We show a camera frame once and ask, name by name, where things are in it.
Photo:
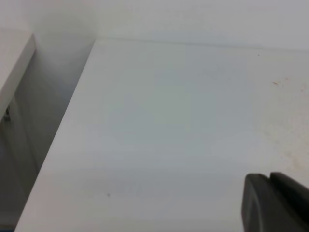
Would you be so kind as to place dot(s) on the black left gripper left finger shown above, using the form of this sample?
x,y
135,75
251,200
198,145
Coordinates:
x,y
264,208

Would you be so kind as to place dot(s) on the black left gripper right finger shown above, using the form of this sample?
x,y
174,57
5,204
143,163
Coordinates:
x,y
295,193

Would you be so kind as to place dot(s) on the white side table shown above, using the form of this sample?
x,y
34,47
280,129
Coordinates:
x,y
16,51

